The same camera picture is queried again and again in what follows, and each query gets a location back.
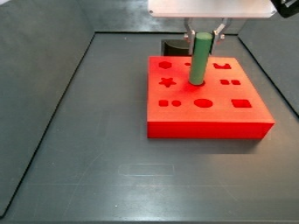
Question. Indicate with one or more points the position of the green round peg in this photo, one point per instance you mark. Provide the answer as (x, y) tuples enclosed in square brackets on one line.
[(199, 58)]

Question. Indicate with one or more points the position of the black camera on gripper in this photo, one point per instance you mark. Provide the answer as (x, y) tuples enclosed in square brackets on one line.
[(286, 7)]

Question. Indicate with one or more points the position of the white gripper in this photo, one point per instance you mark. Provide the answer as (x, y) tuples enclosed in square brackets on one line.
[(225, 9)]

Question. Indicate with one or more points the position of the dark grey curved holder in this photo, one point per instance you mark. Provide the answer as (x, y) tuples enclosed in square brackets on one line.
[(175, 47)]

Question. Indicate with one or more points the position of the red shape-sorter block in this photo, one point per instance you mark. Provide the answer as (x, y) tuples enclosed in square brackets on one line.
[(223, 108)]

